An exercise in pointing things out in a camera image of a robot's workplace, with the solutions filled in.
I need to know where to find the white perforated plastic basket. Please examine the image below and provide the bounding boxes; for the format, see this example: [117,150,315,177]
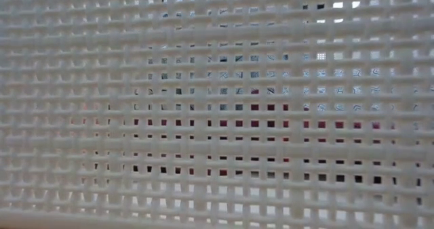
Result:
[0,0,434,229]

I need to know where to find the pink and maroon sock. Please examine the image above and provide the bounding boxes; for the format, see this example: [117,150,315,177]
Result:
[71,88,396,175]

